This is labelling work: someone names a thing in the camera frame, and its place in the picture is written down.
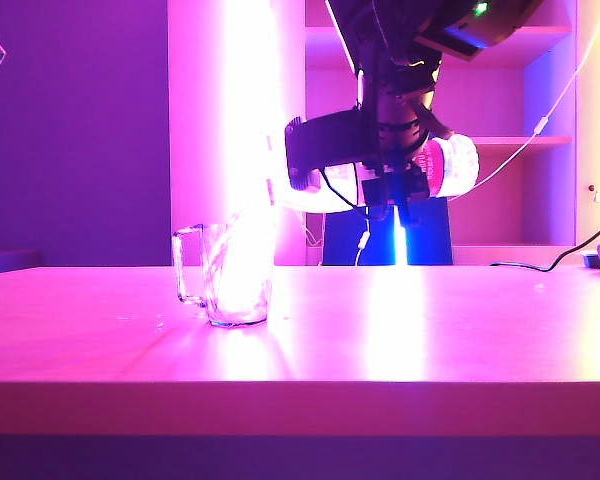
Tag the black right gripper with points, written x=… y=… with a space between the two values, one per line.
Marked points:
x=395 y=115

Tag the Nongfu Spring water bottle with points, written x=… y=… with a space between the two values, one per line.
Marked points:
x=455 y=170

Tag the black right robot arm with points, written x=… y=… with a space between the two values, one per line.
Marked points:
x=480 y=25

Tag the clear glass mug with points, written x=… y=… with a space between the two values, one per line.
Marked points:
x=230 y=295

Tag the dark office chair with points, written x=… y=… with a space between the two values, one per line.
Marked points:
x=430 y=235

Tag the short LED light stick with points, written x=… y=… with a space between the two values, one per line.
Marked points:
x=401 y=245

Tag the tall bright LED light tube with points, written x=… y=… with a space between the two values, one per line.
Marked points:
x=245 y=100

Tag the small blue cup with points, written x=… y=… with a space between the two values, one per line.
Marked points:
x=587 y=260

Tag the open wall shelf unit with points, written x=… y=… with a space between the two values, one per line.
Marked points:
x=500 y=100

